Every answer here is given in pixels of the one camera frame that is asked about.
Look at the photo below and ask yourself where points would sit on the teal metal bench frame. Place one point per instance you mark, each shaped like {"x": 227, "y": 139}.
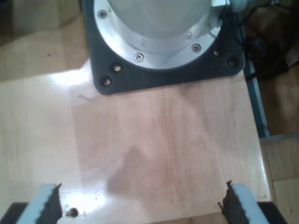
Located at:
{"x": 258, "y": 105}

